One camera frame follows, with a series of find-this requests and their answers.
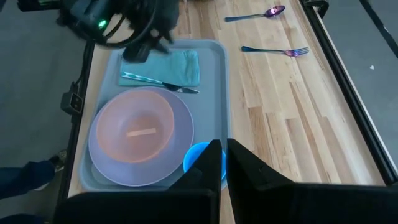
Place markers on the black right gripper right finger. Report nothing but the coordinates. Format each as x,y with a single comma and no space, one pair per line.
280,205

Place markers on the pink translucent bowl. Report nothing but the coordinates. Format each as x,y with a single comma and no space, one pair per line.
133,124

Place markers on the black aluminium table frame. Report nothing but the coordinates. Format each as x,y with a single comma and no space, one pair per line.
351,93

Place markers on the blue plastic cup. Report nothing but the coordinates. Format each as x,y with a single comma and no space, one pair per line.
192,157

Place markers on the person's leg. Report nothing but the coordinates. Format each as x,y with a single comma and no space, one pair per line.
25,180

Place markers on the grey plastic tray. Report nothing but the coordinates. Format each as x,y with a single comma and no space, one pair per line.
211,102

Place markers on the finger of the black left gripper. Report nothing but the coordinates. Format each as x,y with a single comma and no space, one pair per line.
135,53
161,45

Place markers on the iridescent metal fork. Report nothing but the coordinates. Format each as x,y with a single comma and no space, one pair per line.
267,50

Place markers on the person's shoe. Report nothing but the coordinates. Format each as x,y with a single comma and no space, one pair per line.
59,160

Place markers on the teal cloth napkin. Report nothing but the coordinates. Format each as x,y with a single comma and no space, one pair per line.
174,67

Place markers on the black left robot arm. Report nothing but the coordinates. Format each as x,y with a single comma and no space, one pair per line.
37,4

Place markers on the iridescent metal spoon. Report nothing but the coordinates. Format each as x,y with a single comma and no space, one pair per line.
273,11

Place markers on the lilac plastic plate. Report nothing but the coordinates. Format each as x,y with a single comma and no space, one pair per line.
180,146

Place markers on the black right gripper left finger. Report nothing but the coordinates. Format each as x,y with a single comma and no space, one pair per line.
192,205

